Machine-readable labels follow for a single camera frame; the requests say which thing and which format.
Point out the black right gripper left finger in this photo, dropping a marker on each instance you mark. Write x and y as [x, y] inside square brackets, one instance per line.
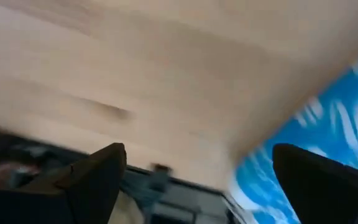
[98, 186]

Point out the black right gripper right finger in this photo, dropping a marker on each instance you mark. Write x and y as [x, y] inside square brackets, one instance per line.
[328, 193]

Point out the blue silicone tube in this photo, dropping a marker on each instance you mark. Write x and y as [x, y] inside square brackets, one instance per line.
[322, 130]

